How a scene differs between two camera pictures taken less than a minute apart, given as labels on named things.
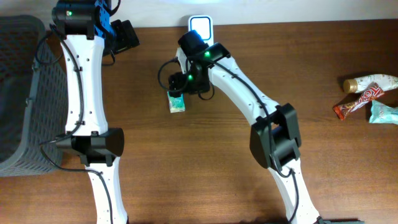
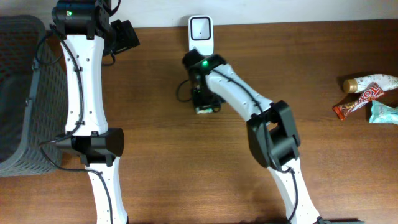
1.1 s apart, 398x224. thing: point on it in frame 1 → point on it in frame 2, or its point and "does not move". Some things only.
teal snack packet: [381, 113] does not move
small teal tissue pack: [176, 104] → [203, 111]
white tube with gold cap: [387, 81] does not move
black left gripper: [128, 37] does not move
